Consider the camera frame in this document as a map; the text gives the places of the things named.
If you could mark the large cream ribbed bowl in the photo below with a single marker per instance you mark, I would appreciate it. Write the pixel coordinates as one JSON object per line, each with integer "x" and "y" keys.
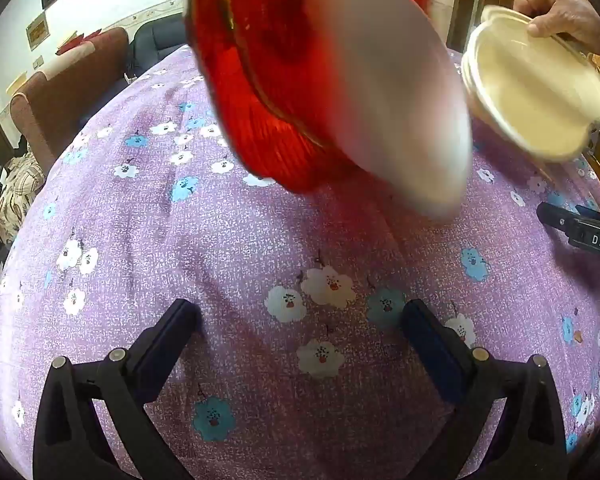
{"x": 530, "y": 90}
{"x": 475, "y": 102}

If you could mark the brown upholstered chair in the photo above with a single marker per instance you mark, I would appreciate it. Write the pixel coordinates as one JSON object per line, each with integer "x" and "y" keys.
{"x": 65, "y": 100}

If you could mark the small framed wall picture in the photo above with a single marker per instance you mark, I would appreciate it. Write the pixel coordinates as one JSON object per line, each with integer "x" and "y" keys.
{"x": 37, "y": 31}

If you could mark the wall socket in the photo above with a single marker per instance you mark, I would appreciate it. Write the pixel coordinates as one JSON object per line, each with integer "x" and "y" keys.
{"x": 37, "y": 62}

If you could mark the small red gold-rimmed plate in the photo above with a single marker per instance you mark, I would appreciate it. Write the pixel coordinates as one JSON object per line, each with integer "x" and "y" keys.
{"x": 280, "y": 60}

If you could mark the red cloth item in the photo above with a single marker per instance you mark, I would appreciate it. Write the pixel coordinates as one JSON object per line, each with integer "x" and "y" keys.
{"x": 77, "y": 42}

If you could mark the beige patterned blanket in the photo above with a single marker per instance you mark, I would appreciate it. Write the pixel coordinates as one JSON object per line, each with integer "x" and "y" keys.
{"x": 17, "y": 195}

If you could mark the large red plate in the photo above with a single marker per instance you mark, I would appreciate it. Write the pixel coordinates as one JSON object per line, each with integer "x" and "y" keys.
{"x": 215, "y": 60}

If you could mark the black leather sofa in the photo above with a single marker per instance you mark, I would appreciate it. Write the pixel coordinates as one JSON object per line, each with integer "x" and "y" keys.
{"x": 152, "y": 40}

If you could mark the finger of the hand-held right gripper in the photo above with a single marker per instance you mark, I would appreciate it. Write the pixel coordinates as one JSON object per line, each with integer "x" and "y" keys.
{"x": 560, "y": 217}

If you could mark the purple floral tablecloth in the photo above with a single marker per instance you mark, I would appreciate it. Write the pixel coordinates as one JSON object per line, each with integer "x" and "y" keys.
{"x": 230, "y": 240}

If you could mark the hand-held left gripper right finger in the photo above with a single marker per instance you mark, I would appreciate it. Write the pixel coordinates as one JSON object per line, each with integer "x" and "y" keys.
{"x": 430, "y": 350}

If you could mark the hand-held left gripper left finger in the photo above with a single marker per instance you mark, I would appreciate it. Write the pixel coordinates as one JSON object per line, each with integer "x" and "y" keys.
{"x": 167, "y": 340}

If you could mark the small white bowl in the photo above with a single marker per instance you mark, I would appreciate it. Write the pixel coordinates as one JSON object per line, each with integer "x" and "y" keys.
{"x": 395, "y": 110}

